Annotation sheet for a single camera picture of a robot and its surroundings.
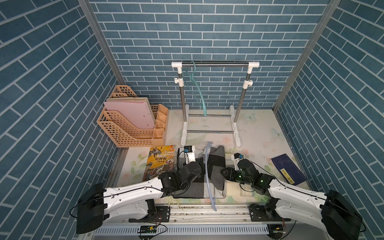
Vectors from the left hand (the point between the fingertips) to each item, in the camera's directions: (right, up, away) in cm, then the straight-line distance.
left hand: (209, 161), depth 75 cm
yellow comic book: (-29, -3, +17) cm, 34 cm away
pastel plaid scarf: (+13, -17, +5) cm, 22 cm away
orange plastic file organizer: (-48, +14, +12) cm, 52 cm away
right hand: (+8, -8, +8) cm, 14 cm away
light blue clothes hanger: (0, -11, +8) cm, 13 cm away
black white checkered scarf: (+4, -10, +6) cm, 12 cm away
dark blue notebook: (+49, -10, +12) cm, 52 cm away
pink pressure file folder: (-43, +25, +13) cm, 51 cm away
